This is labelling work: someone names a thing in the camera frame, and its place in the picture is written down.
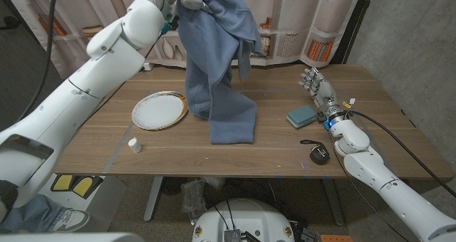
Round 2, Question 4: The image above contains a clear plastic bag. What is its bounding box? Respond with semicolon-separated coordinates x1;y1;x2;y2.
180;179;207;221

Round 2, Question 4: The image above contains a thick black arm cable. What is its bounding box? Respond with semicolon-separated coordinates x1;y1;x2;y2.
351;110;456;199
17;0;61;122

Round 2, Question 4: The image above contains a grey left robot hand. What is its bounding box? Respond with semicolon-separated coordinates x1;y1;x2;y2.
152;0;213;15

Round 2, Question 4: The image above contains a blue hoodie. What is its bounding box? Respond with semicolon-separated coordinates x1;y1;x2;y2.
176;0;266;146

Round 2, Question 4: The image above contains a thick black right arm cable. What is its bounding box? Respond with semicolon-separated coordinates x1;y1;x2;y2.
351;110;456;199

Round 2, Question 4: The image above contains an orange box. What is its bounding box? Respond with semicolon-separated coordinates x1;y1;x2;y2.
320;234;353;242

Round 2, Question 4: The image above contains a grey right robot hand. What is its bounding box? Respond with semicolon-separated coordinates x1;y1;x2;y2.
298;66;345;118

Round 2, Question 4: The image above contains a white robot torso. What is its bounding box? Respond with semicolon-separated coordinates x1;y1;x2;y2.
192;198;296;242

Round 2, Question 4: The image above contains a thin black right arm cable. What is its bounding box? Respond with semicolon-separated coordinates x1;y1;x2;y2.
329;131;418;242

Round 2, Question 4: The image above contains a printed bookshelf backdrop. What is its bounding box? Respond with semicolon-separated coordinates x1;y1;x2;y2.
6;0;364;80

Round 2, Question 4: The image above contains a person leg in jeans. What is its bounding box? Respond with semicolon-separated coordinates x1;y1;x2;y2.
0;194;61;235

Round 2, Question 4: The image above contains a yellow black foot pedal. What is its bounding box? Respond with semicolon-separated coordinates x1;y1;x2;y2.
73;176;104;199

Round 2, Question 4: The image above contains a teal soap box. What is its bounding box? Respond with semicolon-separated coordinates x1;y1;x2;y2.
286;105;318;130

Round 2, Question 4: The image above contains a black tape measure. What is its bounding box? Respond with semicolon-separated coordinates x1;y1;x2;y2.
299;139;331;166

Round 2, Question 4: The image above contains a small white bottle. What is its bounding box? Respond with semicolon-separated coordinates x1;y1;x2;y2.
128;137;143;154

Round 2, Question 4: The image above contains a white gold-rimmed paper plate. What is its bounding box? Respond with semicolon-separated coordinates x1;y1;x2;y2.
131;90;189;131

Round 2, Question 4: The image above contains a grey table leg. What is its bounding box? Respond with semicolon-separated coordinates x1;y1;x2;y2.
322;177;345;227
143;177;164;223

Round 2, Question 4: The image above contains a black backdrop stand pole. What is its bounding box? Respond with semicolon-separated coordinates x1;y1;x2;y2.
329;0;375;65

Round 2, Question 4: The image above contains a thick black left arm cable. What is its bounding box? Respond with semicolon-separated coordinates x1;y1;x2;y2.
17;0;61;122

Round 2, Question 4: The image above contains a grey white sneaker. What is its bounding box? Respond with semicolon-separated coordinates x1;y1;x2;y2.
52;208;92;233

